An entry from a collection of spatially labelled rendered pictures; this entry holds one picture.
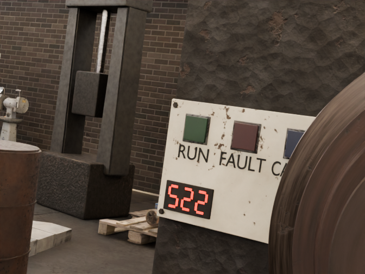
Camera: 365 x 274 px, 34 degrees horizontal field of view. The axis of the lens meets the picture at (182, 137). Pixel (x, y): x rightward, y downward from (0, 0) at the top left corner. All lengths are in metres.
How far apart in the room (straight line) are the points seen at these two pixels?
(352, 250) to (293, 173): 0.14
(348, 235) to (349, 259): 0.02
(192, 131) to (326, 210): 0.31
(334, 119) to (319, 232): 0.12
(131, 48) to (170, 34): 2.12
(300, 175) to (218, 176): 0.22
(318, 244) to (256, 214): 0.22
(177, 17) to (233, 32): 7.18
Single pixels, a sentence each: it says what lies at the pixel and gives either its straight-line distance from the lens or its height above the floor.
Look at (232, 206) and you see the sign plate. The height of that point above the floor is 1.10.
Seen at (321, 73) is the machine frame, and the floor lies 1.30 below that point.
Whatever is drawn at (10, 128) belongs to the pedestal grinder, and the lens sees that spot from 9.25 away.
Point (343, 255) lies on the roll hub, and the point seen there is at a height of 1.12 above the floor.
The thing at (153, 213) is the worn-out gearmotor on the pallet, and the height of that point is 0.27.
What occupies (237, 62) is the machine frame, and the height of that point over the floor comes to 1.30.
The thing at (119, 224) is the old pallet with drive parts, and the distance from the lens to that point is 5.37.
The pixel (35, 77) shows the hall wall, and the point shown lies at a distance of 9.50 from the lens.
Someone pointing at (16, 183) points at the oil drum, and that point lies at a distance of 3.32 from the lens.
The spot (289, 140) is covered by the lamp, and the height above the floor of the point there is 1.20.
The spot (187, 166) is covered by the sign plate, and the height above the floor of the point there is 1.14.
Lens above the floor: 1.23
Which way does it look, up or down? 3 degrees down
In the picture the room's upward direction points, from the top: 8 degrees clockwise
